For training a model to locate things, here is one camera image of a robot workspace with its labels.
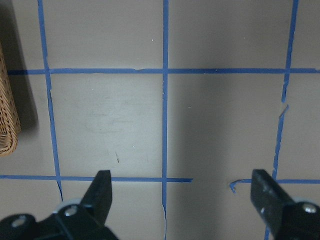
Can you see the brown wicker basket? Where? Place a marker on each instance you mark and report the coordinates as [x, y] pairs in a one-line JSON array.
[[10, 125]]

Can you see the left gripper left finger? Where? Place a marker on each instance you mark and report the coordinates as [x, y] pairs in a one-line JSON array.
[[84, 220]]

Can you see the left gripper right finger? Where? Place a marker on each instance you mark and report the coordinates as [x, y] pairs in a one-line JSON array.
[[285, 217]]

